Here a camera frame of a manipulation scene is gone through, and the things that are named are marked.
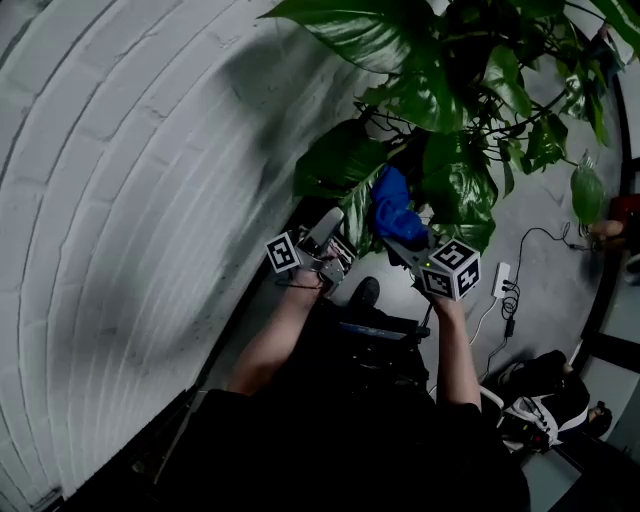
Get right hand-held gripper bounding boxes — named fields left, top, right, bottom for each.
left=381, top=228, right=482, bottom=303

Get black and white bag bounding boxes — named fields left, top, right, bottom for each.
left=492, top=348, right=594, bottom=454

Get red object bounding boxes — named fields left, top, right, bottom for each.
left=609, top=193, right=640, bottom=224

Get black cabinet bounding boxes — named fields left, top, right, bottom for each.
left=49, top=387, right=211, bottom=512

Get green leafy plant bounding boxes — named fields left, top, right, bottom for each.
left=257, top=0, right=640, bottom=259

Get person's left forearm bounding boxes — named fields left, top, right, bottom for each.
left=225, top=267, right=326, bottom=397

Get black power cable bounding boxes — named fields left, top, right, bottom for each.
left=482, top=221, right=599, bottom=386

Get black chest rig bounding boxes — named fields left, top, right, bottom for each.
left=294, top=299, right=432, bottom=396

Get person's black shirt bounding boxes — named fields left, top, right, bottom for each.
left=149, top=387, right=531, bottom=512

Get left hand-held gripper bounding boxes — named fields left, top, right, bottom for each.
left=264, top=206, right=359, bottom=299

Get person's black shoe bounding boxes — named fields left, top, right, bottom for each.
left=347, top=275, right=382, bottom=311

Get blue cloth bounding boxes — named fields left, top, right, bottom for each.
left=369, top=165, right=430, bottom=247

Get white power strip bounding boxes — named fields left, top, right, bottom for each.
left=491, top=261, right=512, bottom=300

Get person's right forearm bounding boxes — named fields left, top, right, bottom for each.
left=430, top=294, right=482, bottom=407

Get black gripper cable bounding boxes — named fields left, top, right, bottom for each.
left=413, top=298, right=435, bottom=341

